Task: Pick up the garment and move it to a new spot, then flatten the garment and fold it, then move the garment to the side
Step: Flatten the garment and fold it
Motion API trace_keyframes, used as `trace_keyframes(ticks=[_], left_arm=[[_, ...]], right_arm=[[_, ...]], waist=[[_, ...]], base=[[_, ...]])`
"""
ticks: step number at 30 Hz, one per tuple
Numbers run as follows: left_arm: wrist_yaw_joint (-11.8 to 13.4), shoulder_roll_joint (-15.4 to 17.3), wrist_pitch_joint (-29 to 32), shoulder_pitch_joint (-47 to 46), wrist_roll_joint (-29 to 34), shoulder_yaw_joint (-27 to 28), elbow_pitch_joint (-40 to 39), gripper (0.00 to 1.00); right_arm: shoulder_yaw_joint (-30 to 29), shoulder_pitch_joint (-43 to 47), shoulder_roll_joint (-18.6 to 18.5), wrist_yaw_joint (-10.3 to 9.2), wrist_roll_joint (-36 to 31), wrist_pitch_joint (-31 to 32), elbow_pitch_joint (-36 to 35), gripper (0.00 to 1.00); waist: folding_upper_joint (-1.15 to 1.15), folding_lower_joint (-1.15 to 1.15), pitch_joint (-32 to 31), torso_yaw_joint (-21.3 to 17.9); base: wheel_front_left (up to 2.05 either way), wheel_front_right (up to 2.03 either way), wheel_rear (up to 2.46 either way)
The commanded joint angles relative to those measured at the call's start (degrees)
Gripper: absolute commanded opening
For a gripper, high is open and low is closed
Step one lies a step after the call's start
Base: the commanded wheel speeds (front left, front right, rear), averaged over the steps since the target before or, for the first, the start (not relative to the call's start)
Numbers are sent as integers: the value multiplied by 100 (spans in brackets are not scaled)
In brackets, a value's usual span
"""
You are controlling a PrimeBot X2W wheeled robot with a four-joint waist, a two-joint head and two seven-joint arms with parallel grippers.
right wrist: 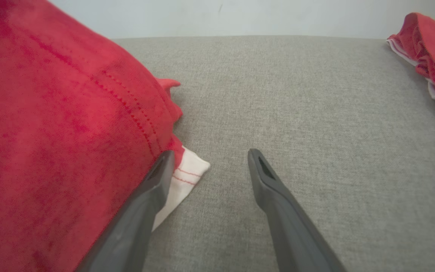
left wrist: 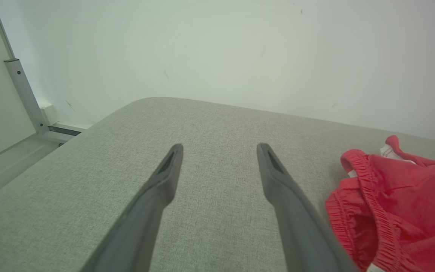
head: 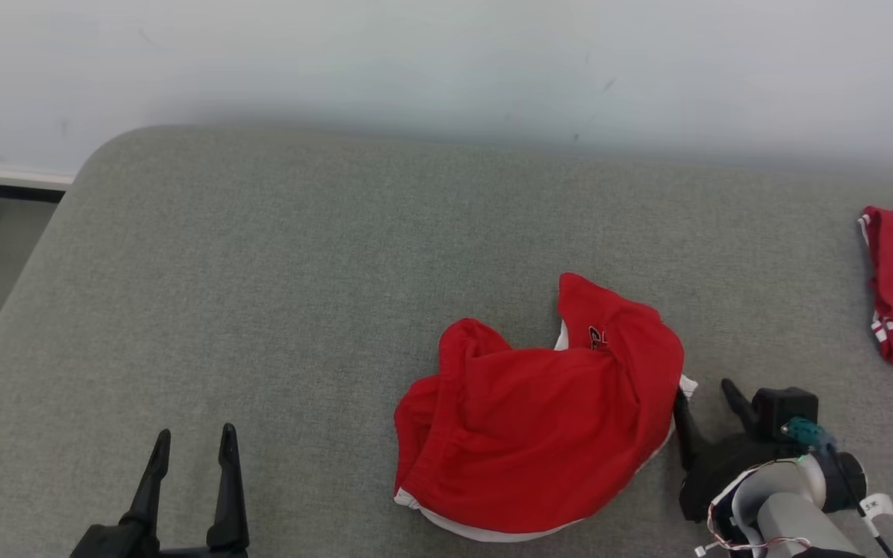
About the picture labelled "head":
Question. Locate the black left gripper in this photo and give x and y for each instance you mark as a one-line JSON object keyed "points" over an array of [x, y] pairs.
{"points": [[109, 546]]}

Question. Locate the red garment with white trim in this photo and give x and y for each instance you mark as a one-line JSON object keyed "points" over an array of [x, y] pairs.
{"points": [[532, 426]]}

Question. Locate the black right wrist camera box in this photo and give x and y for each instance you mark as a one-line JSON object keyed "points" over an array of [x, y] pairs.
{"points": [[780, 407]]}

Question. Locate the white wall baseboard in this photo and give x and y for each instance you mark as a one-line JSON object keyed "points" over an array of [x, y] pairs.
{"points": [[5, 173]]}

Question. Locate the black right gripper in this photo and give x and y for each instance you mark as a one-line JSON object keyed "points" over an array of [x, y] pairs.
{"points": [[725, 465]]}

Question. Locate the grey fabric sofa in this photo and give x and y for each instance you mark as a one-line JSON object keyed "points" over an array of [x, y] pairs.
{"points": [[299, 294]]}

